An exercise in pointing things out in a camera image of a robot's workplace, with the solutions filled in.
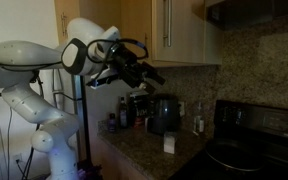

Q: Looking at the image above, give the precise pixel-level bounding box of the small purple bottle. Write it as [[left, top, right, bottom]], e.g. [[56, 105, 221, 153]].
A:
[[107, 113, 117, 133]]

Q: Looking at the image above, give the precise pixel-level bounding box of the clear spray bottle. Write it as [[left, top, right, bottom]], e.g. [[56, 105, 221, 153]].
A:
[[193, 101, 206, 136]]

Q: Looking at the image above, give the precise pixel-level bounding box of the black range hood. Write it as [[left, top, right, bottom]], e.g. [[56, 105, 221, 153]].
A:
[[205, 0, 288, 33]]

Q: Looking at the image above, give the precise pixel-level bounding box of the wooden cabinet above fridge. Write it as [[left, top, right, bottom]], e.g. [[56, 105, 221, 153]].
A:
[[53, 0, 82, 44]]

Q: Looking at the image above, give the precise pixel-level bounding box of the small white box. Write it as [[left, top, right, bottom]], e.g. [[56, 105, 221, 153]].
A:
[[163, 131, 179, 155]]

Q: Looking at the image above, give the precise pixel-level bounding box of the stainless steel fridge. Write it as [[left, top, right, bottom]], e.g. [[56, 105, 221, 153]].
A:
[[52, 69, 92, 168]]

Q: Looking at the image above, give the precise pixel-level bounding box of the tall dark glass bottle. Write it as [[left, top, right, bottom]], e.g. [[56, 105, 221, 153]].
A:
[[117, 96, 129, 129]]

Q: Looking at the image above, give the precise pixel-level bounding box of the white wall outlet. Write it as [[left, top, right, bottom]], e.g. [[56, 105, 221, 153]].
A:
[[178, 100, 186, 118]]

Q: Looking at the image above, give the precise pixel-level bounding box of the black frying pan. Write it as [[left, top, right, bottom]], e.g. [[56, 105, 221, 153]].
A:
[[204, 138, 268, 173]]

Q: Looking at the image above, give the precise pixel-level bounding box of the black air fryer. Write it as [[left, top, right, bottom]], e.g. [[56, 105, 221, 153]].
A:
[[145, 94, 182, 136]]

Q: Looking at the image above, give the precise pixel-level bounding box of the small red container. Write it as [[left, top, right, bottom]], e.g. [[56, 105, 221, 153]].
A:
[[133, 116, 144, 128]]

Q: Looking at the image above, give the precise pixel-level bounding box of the small metal cabinet handle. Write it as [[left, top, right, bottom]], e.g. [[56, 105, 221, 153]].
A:
[[61, 13, 69, 36]]

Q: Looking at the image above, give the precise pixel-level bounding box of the black coffee machine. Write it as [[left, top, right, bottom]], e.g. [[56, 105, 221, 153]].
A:
[[128, 91, 152, 129]]

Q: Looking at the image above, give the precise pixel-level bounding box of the wooden lower cabinet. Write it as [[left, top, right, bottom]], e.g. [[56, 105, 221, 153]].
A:
[[97, 133, 152, 180]]

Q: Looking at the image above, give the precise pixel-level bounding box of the black electric stove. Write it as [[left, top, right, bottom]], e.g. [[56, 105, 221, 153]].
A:
[[168, 99, 288, 180]]

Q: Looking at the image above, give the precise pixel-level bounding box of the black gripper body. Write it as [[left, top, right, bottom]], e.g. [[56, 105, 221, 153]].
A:
[[110, 43, 152, 89]]

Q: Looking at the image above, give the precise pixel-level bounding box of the black hanging cable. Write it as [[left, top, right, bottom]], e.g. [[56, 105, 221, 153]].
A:
[[15, 123, 41, 180]]

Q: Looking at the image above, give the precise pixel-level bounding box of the wooden upper cabinet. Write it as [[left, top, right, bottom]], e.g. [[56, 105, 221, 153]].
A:
[[120, 0, 223, 69]]

